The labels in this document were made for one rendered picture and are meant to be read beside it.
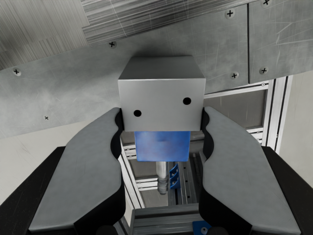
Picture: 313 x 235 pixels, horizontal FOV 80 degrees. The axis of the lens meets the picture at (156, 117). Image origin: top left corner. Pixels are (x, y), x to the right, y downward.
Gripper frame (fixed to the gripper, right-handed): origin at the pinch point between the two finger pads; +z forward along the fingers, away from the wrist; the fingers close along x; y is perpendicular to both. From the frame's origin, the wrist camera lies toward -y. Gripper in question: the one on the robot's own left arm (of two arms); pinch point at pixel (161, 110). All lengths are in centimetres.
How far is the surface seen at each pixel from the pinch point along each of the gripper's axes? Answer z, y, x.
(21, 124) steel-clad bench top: 4.6, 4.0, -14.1
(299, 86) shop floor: 85, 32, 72
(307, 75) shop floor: 85, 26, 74
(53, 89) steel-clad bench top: 4.6, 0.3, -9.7
